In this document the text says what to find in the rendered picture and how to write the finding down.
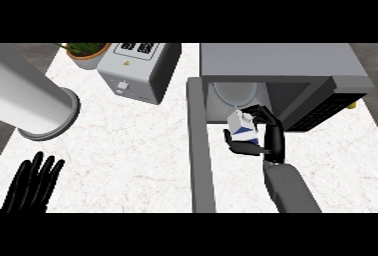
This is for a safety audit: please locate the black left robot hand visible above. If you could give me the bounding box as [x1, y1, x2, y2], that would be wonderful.
[0, 151, 67, 214]

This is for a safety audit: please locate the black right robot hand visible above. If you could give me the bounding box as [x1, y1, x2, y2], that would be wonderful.
[222, 104, 287, 165]

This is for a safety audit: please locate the white and blue milk carton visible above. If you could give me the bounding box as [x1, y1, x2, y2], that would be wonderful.
[227, 109, 262, 146]

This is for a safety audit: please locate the white microwave plate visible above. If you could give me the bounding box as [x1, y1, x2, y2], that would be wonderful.
[212, 82, 260, 108]

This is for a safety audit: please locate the grey microwave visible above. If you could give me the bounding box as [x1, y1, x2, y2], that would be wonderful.
[198, 42, 377, 133]

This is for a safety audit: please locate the white paper towel roll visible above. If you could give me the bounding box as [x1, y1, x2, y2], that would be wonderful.
[0, 43, 83, 142]

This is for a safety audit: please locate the grey toaster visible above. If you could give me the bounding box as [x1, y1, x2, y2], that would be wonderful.
[97, 42, 184, 106]

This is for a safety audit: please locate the potted green plant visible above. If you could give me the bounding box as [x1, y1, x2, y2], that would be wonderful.
[52, 42, 114, 71]

